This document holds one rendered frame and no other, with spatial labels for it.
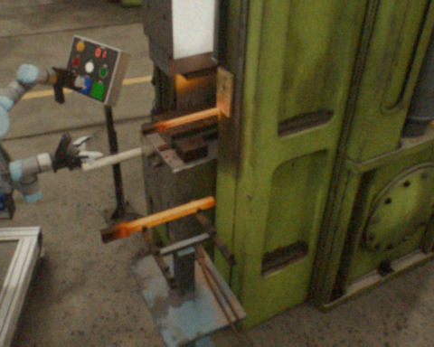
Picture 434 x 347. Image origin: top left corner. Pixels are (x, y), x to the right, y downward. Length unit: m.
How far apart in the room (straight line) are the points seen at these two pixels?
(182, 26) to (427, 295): 1.96
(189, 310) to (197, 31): 1.02
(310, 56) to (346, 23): 0.16
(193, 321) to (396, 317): 1.33
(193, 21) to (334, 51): 0.53
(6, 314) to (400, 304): 1.97
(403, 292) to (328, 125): 1.27
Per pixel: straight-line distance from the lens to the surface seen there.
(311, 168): 2.07
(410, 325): 2.75
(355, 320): 2.68
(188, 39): 1.78
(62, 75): 2.17
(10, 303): 2.48
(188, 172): 1.96
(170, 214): 1.67
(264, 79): 1.58
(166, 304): 1.76
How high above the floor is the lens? 2.09
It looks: 34 degrees down
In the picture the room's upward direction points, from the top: 1 degrees counter-clockwise
